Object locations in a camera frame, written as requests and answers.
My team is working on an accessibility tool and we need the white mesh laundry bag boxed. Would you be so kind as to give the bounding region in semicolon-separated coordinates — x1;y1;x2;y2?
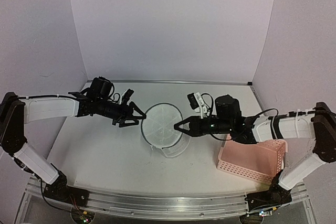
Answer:
141;103;190;158

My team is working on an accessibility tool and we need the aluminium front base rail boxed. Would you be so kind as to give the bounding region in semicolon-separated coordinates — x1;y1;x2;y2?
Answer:
14;177;312;223

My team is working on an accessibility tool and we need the pink perforated plastic basket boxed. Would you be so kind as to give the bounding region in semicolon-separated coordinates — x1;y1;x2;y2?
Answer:
217;140;288;185

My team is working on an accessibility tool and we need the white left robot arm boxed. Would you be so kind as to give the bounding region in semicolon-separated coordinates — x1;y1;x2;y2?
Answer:
1;77;146;201

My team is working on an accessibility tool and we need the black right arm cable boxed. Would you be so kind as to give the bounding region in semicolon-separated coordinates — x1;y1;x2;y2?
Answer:
243;108;279;130

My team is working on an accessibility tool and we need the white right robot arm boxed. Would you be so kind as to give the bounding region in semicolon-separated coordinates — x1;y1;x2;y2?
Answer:
174;93;335;205

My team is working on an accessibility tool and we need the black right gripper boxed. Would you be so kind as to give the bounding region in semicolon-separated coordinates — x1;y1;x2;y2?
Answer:
175;116;233;138

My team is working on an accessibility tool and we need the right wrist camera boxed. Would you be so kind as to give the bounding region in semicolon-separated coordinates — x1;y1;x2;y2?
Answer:
187;92;210;113

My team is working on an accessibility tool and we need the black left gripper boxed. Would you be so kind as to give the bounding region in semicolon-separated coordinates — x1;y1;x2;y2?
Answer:
96;98;146;127

